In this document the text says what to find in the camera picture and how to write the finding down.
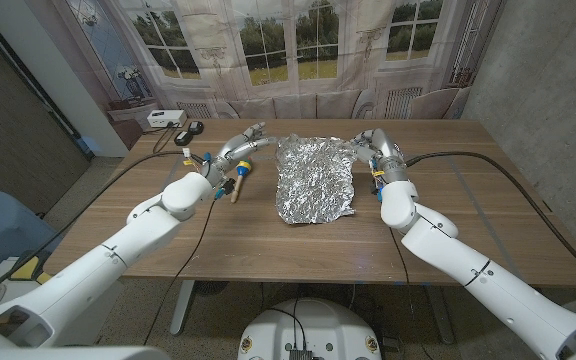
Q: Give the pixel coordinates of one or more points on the printed window backdrop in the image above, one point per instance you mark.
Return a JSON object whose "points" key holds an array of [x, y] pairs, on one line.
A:
{"points": [[293, 60]]}

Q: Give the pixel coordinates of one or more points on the colourful striped wooden maraca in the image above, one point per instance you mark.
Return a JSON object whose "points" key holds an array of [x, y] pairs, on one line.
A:
{"points": [[242, 169]]}

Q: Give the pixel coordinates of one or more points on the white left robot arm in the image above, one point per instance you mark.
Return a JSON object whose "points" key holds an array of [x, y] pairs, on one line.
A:
{"points": [[118, 250]]}

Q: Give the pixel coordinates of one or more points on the crinkled aluminum foil sheet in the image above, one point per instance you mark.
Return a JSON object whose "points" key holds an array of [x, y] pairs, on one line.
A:
{"points": [[315, 180]]}

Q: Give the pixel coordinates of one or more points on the white table leg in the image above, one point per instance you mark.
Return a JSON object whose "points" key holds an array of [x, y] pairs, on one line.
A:
{"points": [[183, 305]]}

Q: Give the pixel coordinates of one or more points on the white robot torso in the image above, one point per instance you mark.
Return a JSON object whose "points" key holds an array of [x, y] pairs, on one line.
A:
{"points": [[313, 325]]}

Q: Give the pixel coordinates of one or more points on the black power adapter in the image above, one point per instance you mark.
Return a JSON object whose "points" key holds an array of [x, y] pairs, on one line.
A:
{"points": [[183, 138], [196, 127]]}

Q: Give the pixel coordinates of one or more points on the white power strip box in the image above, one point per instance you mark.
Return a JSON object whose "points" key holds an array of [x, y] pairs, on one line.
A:
{"points": [[165, 118]]}

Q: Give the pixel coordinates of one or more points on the grey table leg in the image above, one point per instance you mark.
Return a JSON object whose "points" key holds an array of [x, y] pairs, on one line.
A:
{"points": [[440, 315]]}

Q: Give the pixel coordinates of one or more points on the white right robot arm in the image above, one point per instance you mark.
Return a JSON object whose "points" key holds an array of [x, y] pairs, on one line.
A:
{"points": [[468, 270]]}

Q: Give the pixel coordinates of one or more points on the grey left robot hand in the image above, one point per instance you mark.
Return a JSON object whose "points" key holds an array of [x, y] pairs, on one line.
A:
{"points": [[230, 152]]}

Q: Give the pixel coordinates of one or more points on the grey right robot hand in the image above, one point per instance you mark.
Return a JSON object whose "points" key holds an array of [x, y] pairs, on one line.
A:
{"points": [[385, 152]]}

